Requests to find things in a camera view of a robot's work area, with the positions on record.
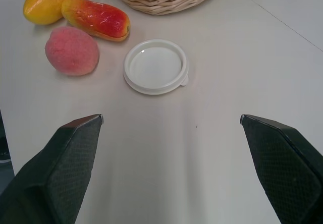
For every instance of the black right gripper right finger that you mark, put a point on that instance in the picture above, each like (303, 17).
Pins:
(282, 168)

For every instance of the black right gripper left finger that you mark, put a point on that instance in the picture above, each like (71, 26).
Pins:
(58, 173)

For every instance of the pink fuzzy peach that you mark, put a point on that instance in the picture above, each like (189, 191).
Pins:
(72, 52)

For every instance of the white round plastic lid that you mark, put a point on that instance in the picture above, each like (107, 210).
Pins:
(156, 66)

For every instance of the red yellow oblong papaya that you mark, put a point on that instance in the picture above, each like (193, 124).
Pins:
(97, 19)

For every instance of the yellow orange mango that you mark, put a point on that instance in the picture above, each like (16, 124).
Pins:
(49, 0)

